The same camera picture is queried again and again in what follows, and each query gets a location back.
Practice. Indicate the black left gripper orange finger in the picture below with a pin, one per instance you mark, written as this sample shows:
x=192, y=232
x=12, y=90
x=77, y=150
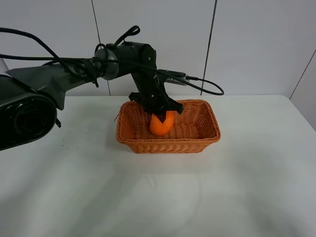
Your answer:
x=162, y=117

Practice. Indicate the orange wicker basket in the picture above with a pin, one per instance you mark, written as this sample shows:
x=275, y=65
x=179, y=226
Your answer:
x=193, y=130

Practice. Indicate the orange fruit with stem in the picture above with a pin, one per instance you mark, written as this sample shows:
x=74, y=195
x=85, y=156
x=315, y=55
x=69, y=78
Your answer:
x=161, y=128

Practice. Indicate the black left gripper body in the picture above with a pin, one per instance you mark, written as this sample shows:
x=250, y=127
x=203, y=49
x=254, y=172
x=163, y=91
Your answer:
x=151, y=95

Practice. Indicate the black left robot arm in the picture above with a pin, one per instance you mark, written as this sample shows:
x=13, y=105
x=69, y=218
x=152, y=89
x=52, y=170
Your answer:
x=31, y=97

